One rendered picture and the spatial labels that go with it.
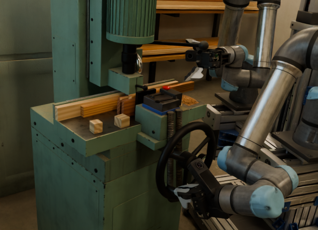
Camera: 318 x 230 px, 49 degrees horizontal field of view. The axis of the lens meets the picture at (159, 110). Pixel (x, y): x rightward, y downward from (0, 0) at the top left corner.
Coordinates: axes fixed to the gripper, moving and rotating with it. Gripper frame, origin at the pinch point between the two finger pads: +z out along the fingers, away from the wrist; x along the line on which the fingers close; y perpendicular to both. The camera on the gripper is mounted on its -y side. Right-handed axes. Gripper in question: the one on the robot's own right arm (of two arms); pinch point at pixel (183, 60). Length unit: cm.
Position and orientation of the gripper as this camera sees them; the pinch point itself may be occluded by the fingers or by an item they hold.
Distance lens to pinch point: 129.4
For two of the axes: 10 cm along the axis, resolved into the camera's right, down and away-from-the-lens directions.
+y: 6.9, 2.3, -6.9
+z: -7.2, 1.9, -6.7
